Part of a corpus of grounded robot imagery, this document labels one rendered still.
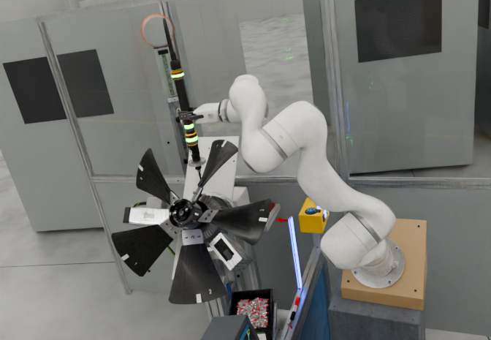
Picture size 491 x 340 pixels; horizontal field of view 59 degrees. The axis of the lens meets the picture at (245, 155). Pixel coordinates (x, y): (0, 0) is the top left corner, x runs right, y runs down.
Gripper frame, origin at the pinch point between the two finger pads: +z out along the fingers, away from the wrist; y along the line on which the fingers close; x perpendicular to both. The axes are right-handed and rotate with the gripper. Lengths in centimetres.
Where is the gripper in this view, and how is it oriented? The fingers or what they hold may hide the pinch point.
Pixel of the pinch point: (186, 113)
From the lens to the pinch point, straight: 164.9
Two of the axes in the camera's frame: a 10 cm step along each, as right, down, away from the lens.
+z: -9.2, 0.1, 3.8
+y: 3.5, -4.1, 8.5
